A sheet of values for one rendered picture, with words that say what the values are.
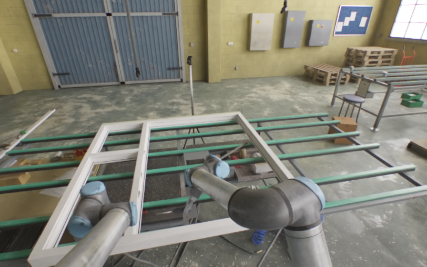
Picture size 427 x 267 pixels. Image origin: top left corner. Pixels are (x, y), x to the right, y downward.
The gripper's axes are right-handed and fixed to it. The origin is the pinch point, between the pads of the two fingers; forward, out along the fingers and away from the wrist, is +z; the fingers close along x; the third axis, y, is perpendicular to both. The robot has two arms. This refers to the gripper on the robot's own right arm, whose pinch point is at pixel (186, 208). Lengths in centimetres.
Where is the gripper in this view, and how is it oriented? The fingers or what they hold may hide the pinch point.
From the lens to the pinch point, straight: 132.9
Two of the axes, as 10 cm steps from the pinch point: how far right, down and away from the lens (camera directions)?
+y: -8.5, -5.1, -0.9
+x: 1.7, -1.0, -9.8
